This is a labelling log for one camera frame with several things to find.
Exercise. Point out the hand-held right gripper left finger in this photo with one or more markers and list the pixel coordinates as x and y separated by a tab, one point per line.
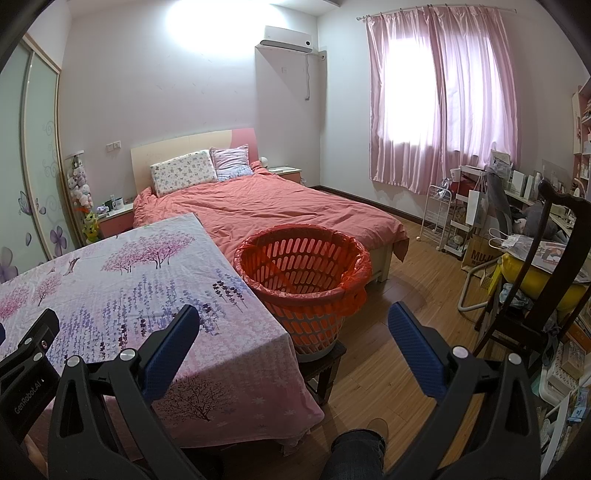
171	353

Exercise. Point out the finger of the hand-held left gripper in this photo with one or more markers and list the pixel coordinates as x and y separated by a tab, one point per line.
37	339

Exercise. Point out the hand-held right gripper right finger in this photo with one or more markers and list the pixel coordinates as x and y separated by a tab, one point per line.
415	355

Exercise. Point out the orange plastic laundry basket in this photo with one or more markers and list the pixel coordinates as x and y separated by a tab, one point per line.
309	323

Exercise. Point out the floral pink tablecloth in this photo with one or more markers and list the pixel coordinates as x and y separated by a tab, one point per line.
138	286

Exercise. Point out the person's brown shoe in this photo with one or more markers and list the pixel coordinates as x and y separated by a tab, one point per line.
378	427

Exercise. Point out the dark wooden stool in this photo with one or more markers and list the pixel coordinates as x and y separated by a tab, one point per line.
323	374

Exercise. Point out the brown paper bag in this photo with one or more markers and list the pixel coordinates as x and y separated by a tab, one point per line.
480	256

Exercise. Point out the person's leg in jeans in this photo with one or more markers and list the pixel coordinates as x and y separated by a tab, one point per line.
353	459

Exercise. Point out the white storage cart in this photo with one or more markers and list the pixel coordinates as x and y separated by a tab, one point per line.
459	230

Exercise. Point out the yellow cushion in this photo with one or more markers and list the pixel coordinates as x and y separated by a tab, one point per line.
531	277

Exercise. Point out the pink white nightstand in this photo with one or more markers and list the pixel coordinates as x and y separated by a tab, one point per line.
286	174
115	220

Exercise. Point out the dark wooden chair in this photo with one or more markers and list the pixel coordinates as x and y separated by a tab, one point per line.
545	295

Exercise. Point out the white plastic crate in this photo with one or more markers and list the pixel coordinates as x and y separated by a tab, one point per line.
561	387

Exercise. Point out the hanging plush toys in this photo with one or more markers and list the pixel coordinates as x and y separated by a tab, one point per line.
83	194

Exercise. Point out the white paper bag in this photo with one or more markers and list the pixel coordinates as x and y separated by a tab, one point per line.
476	207

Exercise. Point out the sliding door wardrobe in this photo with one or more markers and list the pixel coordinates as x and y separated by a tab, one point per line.
32	175

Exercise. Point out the printed magazine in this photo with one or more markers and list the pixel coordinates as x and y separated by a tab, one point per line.
551	256

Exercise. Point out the grey hanging cloth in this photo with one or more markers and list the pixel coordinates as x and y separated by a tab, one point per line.
498	203

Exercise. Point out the white floral pillow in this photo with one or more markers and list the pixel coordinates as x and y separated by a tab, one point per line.
184	173

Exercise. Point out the cluttered white desk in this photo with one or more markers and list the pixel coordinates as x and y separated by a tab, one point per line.
526	201

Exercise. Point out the salmon duvet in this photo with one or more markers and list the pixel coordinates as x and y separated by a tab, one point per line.
295	203

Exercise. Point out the pink striped pillow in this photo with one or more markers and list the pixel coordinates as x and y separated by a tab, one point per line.
231	161

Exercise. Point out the cream pink headboard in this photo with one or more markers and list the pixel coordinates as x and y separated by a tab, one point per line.
175	145

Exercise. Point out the pink curtain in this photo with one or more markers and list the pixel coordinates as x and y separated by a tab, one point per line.
443	101

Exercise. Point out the air conditioner pipe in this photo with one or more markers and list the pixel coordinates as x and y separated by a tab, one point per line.
306	74

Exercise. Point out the white air conditioner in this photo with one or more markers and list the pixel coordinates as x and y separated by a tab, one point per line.
288	39

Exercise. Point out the curtain rod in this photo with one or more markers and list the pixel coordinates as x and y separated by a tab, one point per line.
397	13

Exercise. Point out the white metal tube frame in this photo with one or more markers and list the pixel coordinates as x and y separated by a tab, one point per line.
464	290

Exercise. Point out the white wall switch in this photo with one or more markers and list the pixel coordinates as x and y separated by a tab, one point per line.
113	146

